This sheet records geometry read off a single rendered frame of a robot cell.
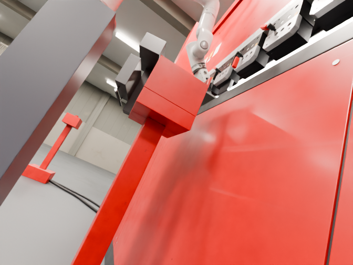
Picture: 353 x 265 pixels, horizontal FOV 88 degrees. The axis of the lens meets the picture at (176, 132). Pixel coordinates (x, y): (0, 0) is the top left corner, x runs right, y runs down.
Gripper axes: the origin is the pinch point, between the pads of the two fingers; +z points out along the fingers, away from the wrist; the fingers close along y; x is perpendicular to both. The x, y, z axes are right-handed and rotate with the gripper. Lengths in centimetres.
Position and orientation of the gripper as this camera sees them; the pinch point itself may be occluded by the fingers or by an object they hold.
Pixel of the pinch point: (206, 97)
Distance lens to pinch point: 106.4
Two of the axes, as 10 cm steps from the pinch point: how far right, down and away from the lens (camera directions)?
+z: 2.4, 9.7, -0.5
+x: -9.1, 2.1, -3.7
